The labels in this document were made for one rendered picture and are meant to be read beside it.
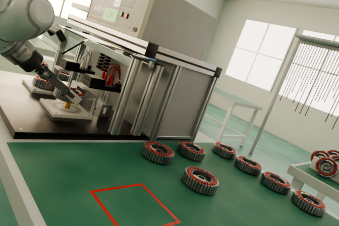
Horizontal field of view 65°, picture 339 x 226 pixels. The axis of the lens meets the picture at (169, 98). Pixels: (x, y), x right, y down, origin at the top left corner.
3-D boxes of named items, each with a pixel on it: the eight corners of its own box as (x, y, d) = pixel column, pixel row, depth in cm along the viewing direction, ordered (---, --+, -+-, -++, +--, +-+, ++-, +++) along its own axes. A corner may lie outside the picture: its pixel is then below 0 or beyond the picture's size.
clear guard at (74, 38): (61, 54, 72) (67, 33, 71) (35, 36, 88) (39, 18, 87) (151, 75, 95) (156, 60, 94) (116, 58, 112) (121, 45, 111)
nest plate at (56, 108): (53, 117, 90) (54, 113, 90) (39, 101, 100) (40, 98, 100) (92, 119, 101) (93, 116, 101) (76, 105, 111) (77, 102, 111)
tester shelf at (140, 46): (145, 55, 88) (149, 42, 87) (66, 21, 134) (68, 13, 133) (218, 78, 120) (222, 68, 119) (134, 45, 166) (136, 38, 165)
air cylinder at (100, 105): (98, 116, 107) (102, 104, 106) (90, 109, 112) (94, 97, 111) (109, 117, 110) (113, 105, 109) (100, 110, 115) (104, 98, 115)
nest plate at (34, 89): (32, 93, 107) (33, 90, 106) (21, 80, 117) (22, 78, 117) (67, 97, 117) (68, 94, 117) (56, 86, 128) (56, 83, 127)
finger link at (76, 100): (68, 87, 92) (69, 88, 92) (81, 99, 97) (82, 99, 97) (62, 93, 92) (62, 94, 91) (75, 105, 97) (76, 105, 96)
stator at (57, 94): (58, 102, 92) (61, 92, 91) (48, 92, 100) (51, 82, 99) (88, 106, 100) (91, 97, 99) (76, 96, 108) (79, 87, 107)
